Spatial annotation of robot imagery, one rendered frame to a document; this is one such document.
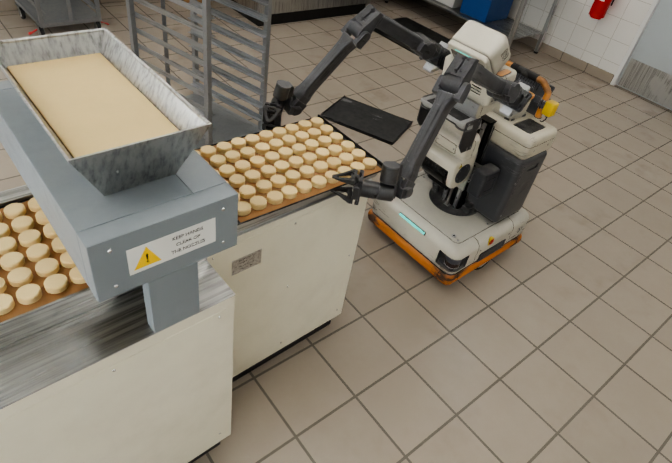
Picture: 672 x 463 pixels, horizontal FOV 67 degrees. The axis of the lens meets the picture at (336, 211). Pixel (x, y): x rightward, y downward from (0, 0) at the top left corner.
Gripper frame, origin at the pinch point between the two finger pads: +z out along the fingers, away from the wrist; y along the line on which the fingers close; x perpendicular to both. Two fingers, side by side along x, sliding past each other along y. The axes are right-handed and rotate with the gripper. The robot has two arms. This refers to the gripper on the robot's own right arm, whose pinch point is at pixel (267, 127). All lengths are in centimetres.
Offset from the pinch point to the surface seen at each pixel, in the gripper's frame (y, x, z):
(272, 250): -21.0, 11.4, 41.1
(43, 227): 1, -44, 69
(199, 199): 26, 0, 77
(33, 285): 1, -36, 88
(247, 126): -78, -36, -124
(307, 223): -15.6, 21.0, 31.0
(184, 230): 22, -2, 83
